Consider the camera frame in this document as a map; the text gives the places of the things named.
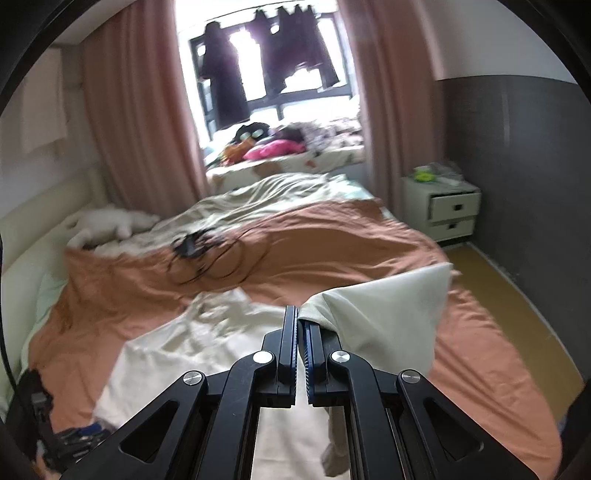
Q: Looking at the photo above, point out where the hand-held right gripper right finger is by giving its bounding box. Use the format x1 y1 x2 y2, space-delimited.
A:
298 320 541 480

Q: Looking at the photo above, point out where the pink plush cushion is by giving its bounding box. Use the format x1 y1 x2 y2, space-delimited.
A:
242 138 306 162

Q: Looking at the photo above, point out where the cream white garment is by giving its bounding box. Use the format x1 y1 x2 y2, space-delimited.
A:
97 262 454 480

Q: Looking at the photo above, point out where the white hanging cloth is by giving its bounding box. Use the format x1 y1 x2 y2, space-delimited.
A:
21 46 71 154

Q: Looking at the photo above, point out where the cream padded headboard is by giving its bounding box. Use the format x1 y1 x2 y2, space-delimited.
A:
0 166 108 289

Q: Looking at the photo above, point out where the orange bed sheet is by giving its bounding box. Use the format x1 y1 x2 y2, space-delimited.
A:
28 198 561 480

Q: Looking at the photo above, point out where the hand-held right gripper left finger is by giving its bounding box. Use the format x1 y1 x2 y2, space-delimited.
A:
60 305 299 480

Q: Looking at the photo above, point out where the white plush toy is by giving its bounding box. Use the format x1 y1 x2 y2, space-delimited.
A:
67 208 160 248

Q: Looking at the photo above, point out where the dark hanging garment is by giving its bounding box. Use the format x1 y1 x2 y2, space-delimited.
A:
248 4 341 94
199 21 253 131

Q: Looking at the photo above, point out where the pile of mixed clothes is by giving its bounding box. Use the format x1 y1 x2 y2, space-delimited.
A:
203 113 370 164

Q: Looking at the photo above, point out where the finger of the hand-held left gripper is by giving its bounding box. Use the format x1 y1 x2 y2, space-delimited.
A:
54 425 112 455

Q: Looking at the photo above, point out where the white nightstand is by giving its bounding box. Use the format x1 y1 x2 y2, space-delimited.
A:
399 174 483 246

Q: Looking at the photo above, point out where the black cable bundle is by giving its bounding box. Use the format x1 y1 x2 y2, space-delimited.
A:
167 227 274 285

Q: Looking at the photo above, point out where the pale green bed sheet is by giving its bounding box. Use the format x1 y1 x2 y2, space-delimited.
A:
21 271 68 356

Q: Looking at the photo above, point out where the cream duvet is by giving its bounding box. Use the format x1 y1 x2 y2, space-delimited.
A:
150 172 386 234

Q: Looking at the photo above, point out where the pink curtain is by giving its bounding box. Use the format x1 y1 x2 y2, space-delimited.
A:
82 4 214 223
337 0 445 219

